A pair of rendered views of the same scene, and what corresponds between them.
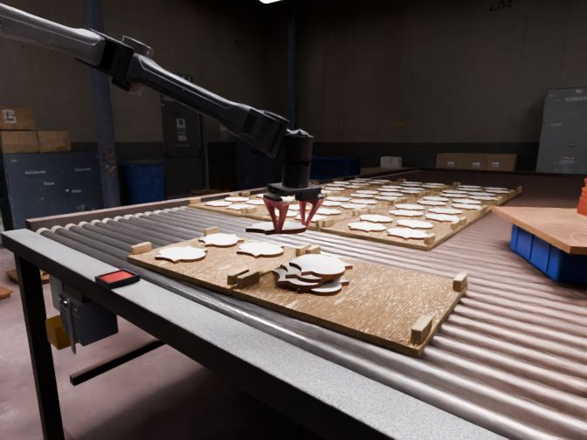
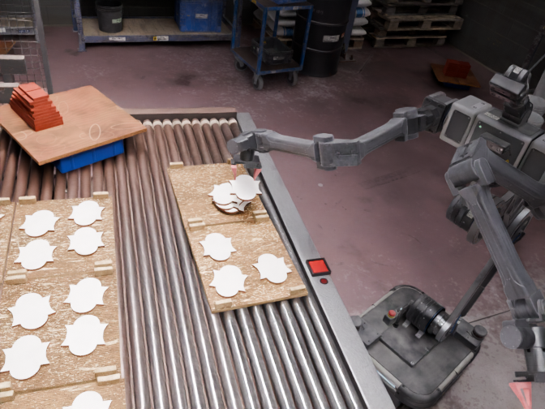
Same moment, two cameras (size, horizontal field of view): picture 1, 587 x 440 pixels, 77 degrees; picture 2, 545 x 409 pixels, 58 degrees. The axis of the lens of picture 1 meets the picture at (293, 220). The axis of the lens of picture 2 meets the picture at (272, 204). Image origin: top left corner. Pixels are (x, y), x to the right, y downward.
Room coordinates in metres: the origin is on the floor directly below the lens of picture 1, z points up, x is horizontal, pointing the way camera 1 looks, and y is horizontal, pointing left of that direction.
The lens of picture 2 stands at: (2.14, 0.89, 2.23)
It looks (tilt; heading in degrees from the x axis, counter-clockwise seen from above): 38 degrees down; 209
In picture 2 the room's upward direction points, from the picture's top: 10 degrees clockwise
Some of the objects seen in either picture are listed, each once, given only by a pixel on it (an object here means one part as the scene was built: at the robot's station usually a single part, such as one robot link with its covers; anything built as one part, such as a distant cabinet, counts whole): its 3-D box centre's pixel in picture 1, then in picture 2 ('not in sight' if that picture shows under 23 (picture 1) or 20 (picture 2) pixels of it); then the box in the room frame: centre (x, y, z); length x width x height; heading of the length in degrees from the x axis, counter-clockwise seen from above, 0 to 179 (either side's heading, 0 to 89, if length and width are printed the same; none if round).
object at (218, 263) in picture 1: (222, 256); (243, 260); (1.03, 0.21, 0.93); 0.41 x 0.35 x 0.02; 54
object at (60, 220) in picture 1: (321, 186); not in sight; (3.00, -0.23, 0.90); 4.04 x 0.06 x 0.10; 141
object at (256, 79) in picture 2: not in sight; (266, 33); (-2.15, -1.85, 0.46); 0.79 x 0.62 x 0.91; 57
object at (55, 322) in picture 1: (62, 307); not in sight; (1.10, 0.74, 0.74); 0.09 x 0.08 x 0.24; 51
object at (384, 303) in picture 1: (352, 289); (216, 192); (0.79, -0.13, 0.93); 0.41 x 0.35 x 0.02; 54
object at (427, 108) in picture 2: not in sight; (426, 117); (0.45, 0.53, 1.45); 0.09 x 0.08 x 0.12; 77
